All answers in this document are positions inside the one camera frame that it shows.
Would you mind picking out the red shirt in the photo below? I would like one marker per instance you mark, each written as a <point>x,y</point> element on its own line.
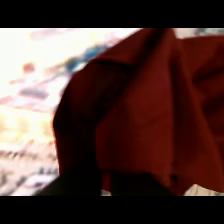
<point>146,110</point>

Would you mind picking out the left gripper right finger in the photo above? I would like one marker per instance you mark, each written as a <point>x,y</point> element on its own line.
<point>143,186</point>

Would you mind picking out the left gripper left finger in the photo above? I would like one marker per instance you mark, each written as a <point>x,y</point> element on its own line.
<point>75,186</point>

